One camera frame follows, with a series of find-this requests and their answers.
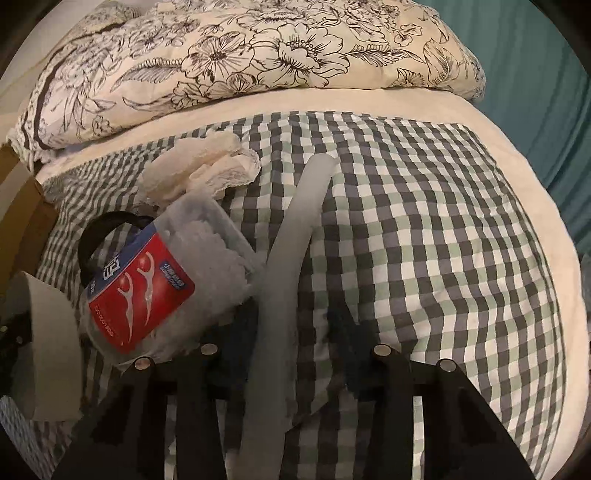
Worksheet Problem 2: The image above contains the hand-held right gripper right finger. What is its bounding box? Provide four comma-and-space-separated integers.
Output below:
328, 298, 522, 480

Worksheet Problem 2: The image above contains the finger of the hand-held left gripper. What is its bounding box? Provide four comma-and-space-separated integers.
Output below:
0, 311, 33, 398

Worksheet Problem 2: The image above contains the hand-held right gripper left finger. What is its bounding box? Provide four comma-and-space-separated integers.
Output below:
51, 316, 257, 480

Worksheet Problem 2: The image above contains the beige tape roll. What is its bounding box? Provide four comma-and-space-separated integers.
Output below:
9, 271, 85, 422

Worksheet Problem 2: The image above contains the clear floss pick container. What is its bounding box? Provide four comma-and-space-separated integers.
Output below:
83, 189, 265, 368

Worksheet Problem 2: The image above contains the brown cardboard box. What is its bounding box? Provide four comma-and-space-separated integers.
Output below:
0, 141, 61, 296

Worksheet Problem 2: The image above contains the black round object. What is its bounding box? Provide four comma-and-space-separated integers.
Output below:
78, 211, 156, 283

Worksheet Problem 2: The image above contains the white lace cloth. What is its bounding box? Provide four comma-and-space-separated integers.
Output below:
137, 130, 262, 205

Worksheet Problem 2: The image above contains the green checked cloth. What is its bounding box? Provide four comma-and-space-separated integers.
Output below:
0, 111, 570, 480

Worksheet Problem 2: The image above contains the floral pillow with dark stripe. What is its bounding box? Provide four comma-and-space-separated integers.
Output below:
7, 0, 153, 163

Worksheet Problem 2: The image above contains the teal curtain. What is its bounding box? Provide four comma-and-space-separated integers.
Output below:
427, 0, 591, 223

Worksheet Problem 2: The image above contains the floral duvet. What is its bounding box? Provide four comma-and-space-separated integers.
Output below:
92, 0, 486, 106

